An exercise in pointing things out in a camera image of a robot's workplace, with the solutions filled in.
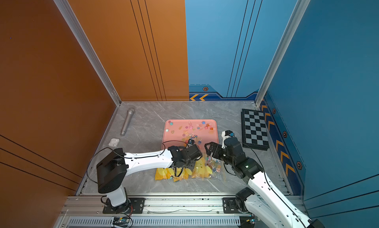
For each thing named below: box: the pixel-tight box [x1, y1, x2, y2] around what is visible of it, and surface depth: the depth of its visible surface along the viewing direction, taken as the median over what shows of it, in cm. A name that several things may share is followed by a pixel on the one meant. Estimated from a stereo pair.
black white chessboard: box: [240, 108, 270, 152], surface depth 101 cm
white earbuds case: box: [108, 137, 120, 148], surface depth 98 cm
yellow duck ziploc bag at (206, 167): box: [191, 152, 227, 183], surface depth 83 cm
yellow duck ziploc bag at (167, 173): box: [154, 167, 179, 183], surface depth 82 cm
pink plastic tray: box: [161, 119, 219, 153], surface depth 104 cm
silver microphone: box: [120, 107, 135, 137], surface depth 108 cm
